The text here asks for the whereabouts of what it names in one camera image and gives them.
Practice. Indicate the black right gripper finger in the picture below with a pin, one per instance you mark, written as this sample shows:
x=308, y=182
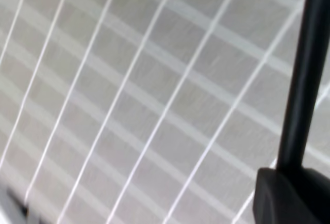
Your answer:
x=299, y=197

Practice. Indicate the black pen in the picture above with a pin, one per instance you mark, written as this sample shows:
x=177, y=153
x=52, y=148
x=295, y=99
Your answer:
x=307, y=71

